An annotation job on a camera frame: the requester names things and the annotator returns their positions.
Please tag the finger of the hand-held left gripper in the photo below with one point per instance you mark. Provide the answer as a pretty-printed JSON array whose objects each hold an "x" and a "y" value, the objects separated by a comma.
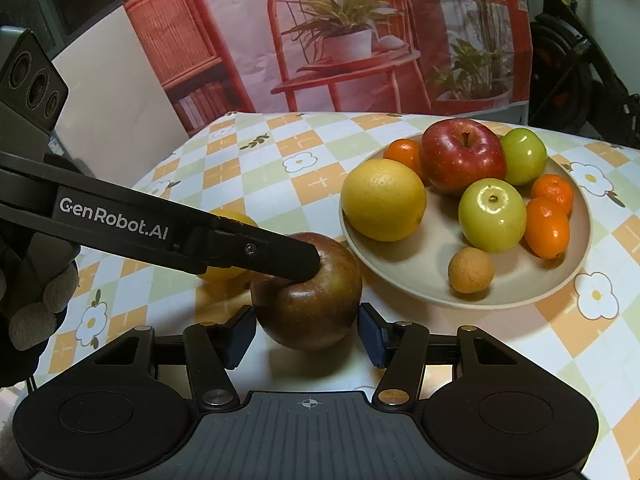
[{"x": 270, "y": 255}]

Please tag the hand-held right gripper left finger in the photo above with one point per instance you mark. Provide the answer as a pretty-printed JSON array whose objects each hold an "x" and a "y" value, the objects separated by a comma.
[{"x": 240, "y": 332}]

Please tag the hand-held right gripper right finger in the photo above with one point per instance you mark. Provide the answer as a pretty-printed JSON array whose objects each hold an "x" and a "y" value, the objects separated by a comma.
[{"x": 372, "y": 337}]

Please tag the yellow lemon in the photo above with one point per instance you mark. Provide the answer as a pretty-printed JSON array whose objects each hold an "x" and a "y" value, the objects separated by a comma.
[
  {"x": 242, "y": 222},
  {"x": 382, "y": 200}
]

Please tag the dark red apple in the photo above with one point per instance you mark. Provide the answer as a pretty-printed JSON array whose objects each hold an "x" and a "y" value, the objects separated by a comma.
[{"x": 310, "y": 315}]

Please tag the beige round plate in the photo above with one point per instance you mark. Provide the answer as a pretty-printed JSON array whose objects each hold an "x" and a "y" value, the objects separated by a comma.
[{"x": 425, "y": 280}]

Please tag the small brown longan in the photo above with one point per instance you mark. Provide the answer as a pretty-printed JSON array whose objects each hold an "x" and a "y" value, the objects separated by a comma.
[{"x": 470, "y": 270}]

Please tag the orange tangerine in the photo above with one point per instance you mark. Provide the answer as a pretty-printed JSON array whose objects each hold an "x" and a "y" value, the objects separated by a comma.
[
  {"x": 554, "y": 191},
  {"x": 402, "y": 152},
  {"x": 547, "y": 230}
]

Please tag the green apple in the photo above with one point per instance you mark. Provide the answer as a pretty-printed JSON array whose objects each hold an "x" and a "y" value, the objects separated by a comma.
[
  {"x": 492, "y": 215},
  {"x": 525, "y": 155}
]

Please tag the bright red apple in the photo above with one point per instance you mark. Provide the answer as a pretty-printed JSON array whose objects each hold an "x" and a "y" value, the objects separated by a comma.
[{"x": 460, "y": 157}]

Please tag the person's left hand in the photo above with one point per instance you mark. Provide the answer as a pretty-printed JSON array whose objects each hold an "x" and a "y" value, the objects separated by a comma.
[{"x": 30, "y": 310}]

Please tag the checkered flower tablecloth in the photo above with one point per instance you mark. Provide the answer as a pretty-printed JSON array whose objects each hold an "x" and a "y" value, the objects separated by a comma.
[{"x": 280, "y": 195}]

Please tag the pink printed backdrop cloth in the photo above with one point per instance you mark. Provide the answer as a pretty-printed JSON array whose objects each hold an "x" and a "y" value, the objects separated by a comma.
[{"x": 240, "y": 35}]

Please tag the black exercise bike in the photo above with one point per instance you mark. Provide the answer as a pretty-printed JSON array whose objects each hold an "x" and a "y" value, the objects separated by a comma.
[{"x": 560, "y": 85}]

